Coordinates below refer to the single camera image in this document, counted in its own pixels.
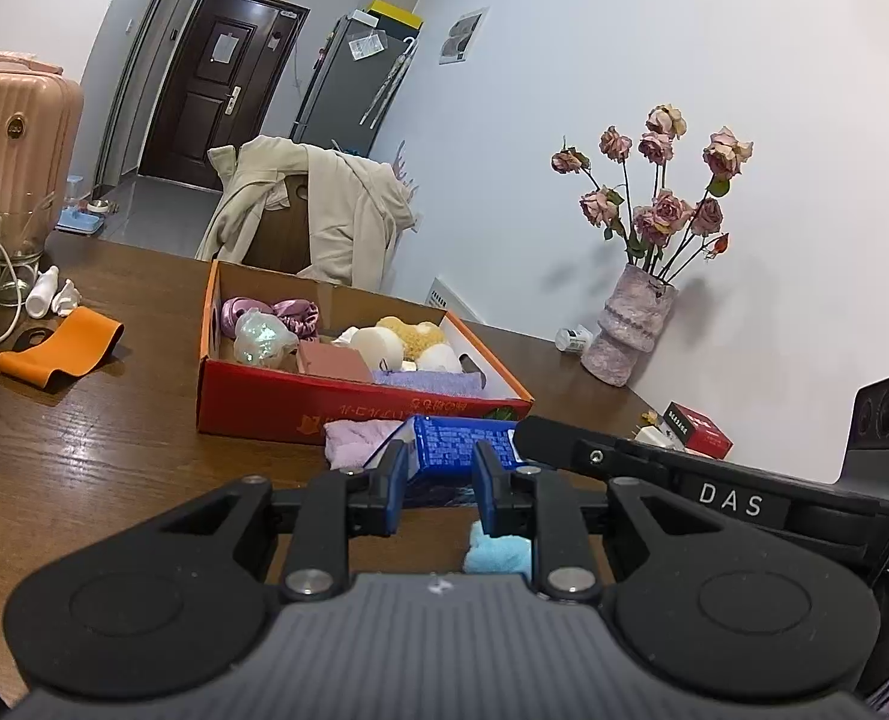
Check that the iridescent white ball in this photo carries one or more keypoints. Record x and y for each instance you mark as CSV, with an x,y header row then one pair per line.
x,y
263,341

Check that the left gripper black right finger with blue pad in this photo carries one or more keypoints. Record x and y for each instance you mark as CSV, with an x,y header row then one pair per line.
x,y
542,506

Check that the pink ribbed suitcase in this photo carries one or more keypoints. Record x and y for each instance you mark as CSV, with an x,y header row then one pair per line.
x,y
40,113

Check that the blue printed packet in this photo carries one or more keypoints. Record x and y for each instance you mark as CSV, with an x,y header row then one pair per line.
x,y
442,454

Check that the lilac towel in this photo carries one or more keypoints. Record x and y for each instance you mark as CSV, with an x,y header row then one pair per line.
x,y
348,445

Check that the yellow plush toy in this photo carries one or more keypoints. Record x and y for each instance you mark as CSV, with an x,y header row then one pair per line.
x,y
415,337

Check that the beige jacket on chair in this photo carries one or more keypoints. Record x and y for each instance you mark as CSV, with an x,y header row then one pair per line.
x,y
357,209

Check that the dried pink roses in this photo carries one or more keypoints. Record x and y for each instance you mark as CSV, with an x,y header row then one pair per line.
x,y
662,232

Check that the pink brown sponge block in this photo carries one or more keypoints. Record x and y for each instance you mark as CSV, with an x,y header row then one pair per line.
x,y
331,361

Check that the dark brown entrance door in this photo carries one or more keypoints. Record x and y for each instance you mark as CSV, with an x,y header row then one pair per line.
x,y
219,85

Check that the light blue plush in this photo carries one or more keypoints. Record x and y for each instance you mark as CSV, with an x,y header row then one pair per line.
x,y
497,554

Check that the white electrical panel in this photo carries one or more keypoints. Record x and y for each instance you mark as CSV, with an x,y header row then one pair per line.
x,y
460,37

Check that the yellow box on refrigerator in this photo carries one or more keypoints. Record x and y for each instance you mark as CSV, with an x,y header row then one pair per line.
x,y
394,20

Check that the white round cushion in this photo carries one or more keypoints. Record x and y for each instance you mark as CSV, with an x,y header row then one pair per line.
x,y
380,348

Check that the orange elastic band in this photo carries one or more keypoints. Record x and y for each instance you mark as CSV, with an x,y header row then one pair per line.
x,y
80,344

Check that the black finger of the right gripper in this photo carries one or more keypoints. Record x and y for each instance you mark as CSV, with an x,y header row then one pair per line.
x,y
727,489

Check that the brown wooden chair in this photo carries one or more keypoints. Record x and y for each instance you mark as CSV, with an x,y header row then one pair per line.
x,y
281,240

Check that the clear glass jar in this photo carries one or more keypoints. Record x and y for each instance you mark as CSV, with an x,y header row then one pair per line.
x,y
26,221

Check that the grey refrigerator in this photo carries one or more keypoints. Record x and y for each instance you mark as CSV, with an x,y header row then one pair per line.
x,y
350,69

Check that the white umbrella on refrigerator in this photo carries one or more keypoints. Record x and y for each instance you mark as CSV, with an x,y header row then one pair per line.
x,y
383,97

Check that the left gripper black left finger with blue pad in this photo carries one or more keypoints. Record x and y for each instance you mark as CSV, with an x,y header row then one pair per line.
x,y
334,508

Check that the orange cardboard box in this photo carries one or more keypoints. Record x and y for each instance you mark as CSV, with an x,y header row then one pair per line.
x,y
288,405

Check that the pink textured vase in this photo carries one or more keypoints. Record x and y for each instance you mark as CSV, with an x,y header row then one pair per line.
x,y
630,323

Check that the small white bottle by vase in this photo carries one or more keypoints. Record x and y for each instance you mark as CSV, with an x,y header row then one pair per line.
x,y
573,341

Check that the red cigarette box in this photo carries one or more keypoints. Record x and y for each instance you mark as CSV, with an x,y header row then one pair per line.
x,y
696,432

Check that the white board against wall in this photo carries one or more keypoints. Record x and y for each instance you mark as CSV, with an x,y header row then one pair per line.
x,y
442,297

